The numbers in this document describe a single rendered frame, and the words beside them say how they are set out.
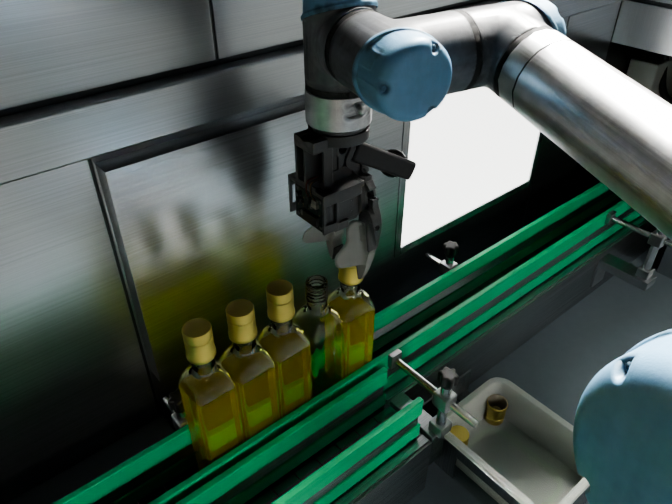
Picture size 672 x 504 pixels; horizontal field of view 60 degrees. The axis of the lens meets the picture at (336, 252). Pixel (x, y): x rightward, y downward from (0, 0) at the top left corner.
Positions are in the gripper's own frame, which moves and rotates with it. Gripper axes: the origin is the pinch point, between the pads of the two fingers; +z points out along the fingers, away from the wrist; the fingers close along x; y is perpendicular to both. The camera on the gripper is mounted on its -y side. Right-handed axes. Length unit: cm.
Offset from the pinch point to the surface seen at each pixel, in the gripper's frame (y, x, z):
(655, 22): -89, -9, -15
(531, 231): -53, -4, 20
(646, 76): -101, -12, 0
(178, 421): 26.4, -4.8, 18.3
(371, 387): 0.7, 6.0, 20.2
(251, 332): 17.2, 2.0, 2.0
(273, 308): 13.3, 0.9, 1.1
